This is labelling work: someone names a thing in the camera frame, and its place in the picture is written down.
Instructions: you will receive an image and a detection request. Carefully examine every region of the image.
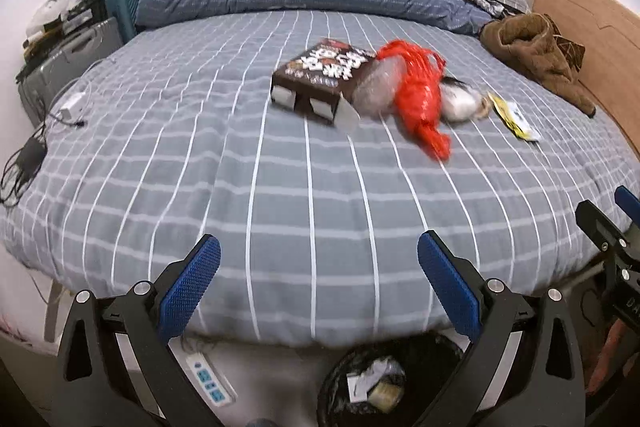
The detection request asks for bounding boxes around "white charger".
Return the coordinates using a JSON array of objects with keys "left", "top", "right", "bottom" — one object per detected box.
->
[{"left": 59, "top": 93, "right": 87, "bottom": 118}]

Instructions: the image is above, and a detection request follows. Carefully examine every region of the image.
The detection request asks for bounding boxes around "clear bubble wrap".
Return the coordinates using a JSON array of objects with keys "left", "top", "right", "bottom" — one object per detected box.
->
[{"left": 352, "top": 57, "right": 408, "bottom": 118}]

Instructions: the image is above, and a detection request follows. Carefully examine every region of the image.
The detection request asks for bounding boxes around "grey suitcase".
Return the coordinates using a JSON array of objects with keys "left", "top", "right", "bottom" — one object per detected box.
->
[{"left": 17, "top": 18, "right": 126, "bottom": 128}]

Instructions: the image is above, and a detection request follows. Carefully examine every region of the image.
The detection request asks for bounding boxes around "white tissue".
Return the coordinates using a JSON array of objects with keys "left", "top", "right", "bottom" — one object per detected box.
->
[{"left": 362, "top": 354, "right": 406, "bottom": 380}]

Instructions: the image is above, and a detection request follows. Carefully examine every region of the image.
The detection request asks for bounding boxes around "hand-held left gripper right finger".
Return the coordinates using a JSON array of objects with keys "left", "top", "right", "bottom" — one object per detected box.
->
[{"left": 417, "top": 230, "right": 586, "bottom": 427}]

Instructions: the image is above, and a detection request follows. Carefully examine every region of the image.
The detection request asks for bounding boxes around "yellow snack packet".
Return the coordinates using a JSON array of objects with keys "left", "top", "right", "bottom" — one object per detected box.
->
[{"left": 487, "top": 93, "right": 542, "bottom": 142}]

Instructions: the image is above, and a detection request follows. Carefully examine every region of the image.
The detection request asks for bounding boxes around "person's right hand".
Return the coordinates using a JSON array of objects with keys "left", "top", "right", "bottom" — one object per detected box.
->
[{"left": 587, "top": 319, "right": 633, "bottom": 400}]

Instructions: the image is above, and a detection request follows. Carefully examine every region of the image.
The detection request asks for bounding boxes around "black waste bin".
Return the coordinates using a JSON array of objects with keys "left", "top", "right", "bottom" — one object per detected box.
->
[{"left": 316, "top": 331, "right": 468, "bottom": 427}]

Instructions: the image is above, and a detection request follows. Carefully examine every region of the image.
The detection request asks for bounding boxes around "white round appliance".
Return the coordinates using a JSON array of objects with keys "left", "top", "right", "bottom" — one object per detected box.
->
[{"left": 25, "top": 0, "right": 71, "bottom": 38}]

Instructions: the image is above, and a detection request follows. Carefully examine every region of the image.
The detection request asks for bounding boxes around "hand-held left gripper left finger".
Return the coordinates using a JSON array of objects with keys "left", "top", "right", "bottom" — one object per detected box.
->
[{"left": 56, "top": 234, "right": 223, "bottom": 427}]

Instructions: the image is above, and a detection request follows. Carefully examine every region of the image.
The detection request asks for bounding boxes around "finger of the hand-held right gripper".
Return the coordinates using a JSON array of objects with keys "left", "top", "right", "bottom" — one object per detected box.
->
[
  {"left": 575, "top": 199, "right": 632, "bottom": 258},
  {"left": 614, "top": 185, "right": 640, "bottom": 228}
]

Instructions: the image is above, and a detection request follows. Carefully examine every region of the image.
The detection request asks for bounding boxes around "wooden headboard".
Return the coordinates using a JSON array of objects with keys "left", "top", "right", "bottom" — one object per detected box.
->
[{"left": 530, "top": 0, "right": 640, "bottom": 168}]

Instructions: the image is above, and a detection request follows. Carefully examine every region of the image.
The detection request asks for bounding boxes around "bed with grey checked sheet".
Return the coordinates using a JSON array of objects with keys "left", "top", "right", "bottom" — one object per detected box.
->
[{"left": 0, "top": 9, "right": 640, "bottom": 350}]

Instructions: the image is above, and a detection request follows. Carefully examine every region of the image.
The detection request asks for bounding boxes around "white power strip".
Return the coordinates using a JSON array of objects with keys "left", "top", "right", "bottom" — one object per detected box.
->
[{"left": 185, "top": 352, "right": 236, "bottom": 405}]

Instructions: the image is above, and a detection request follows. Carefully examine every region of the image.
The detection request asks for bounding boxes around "dark brown patterned cushion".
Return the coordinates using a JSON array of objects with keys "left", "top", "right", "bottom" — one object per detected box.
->
[{"left": 550, "top": 24, "right": 587, "bottom": 70}]

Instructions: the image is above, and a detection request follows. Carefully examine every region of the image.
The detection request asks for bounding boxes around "black power adapter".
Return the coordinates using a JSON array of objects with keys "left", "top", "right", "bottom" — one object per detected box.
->
[
  {"left": 15, "top": 139, "right": 48, "bottom": 175},
  {"left": 0, "top": 122, "right": 88, "bottom": 208}
]

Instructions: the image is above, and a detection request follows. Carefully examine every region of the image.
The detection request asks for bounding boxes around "white mask packet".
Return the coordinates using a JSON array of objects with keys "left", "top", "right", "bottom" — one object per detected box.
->
[{"left": 440, "top": 79, "right": 488, "bottom": 124}]

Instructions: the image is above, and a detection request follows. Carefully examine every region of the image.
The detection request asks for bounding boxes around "teal plastic crate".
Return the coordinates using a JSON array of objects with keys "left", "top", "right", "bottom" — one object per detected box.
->
[{"left": 105, "top": 0, "right": 143, "bottom": 45}]

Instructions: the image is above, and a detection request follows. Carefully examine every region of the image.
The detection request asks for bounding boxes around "brown fleece garment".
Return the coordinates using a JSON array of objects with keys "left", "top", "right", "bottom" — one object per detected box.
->
[{"left": 480, "top": 13, "right": 597, "bottom": 118}]

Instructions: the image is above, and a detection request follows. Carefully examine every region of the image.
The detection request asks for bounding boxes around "brown printed cardboard box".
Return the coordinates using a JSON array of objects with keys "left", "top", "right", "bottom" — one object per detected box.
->
[{"left": 271, "top": 38, "right": 377, "bottom": 128}]

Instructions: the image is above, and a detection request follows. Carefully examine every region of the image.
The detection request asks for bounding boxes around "small white box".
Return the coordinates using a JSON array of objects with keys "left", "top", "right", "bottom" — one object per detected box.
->
[{"left": 346, "top": 369, "right": 381, "bottom": 403}]

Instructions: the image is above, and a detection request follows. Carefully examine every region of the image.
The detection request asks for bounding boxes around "red plastic bag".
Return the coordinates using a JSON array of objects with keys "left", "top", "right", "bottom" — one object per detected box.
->
[{"left": 375, "top": 39, "right": 452, "bottom": 162}]

